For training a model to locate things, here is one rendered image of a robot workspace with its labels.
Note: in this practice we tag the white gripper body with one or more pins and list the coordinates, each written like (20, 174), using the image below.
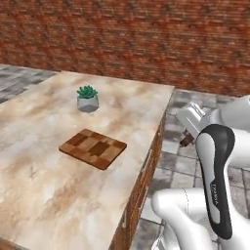
(190, 122)

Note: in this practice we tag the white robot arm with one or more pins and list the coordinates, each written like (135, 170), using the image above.
(215, 169)

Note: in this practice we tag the checkered wooden cutting board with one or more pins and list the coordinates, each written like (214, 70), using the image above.
(93, 148)

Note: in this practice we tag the wooden island cabinet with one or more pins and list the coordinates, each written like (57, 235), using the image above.
(143, 192)

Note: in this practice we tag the green succulent in grey pot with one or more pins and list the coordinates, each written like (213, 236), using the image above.
(87, 100)

